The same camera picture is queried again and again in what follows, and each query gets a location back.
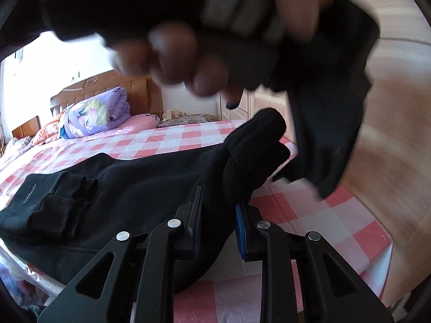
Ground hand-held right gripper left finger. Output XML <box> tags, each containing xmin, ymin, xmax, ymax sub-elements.
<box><xmin>37</xmin><ymin>187</ymin><xmax>203</xmax><ymax>323</ymax></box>

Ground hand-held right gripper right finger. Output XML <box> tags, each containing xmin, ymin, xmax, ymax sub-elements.
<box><xmin>235</xmin><ymin>205</ymin><xmax>395</xmax><ymax>323</ymax></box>

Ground black sweatshirt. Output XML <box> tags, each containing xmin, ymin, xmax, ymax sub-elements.
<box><xmin>0</xmin><ymin>108</ymin><xmax>291</xmax><ymax>296</ymax></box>

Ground person's left hand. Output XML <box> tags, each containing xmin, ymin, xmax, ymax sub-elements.
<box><xmin>110</xmin><ymin>0</ymin><xmax>335</xmax><ymax>110</ymax></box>

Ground bed with pink checked sheet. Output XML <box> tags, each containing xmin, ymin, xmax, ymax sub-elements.
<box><xmin>0</xmin><ymin>118</ymin><xmax>394</xmax><ymax>323</ymax></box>

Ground white wardrobe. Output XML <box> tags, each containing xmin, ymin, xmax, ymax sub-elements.
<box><xmin>219</xmin><ymin>87</ymin><xmax>294</xmax><ymax>123</ymax></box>

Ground bedside table with patterned cloth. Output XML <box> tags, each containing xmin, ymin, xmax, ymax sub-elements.
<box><xmin>157</xmin><ymin>113</ymin><xmax>217</xmax><ymax>129</ymax></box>

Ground small ornaments on bedside table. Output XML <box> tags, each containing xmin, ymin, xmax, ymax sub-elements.
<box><xmin>162</xmin><ymin>108</ymin><xmax>188</xmax><ymax>122</ymax></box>

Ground wooden headboard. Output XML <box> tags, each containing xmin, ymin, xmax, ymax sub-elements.
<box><xmin>50</xmin><ymin>69</ymin><xmax>164</xmax><ymax>123</ymax></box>

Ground folded purple floral quilt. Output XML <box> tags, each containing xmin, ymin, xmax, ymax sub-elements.
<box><xmin>60</xmin><ymin>87</ymin><xmax>131</xmax><ymax>139</ymax></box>

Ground orange patterned pillow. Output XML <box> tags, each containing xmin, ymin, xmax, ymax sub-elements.
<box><xmin>31</xmin><ymin>114</ymin><xmax>69</xmax><ymax>146</ymax></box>

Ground wooden bedside cabinet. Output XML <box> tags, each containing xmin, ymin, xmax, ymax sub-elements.
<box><xmin>12</xmin><ymin>115</ymin><xmax>41</xmax><ymax>139</ymax></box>

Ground grey patterned blanket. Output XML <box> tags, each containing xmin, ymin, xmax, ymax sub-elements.
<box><xmin>0</xmin><ymin>137</ymin><xmax>36</xmax><ymax>167</ymax></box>

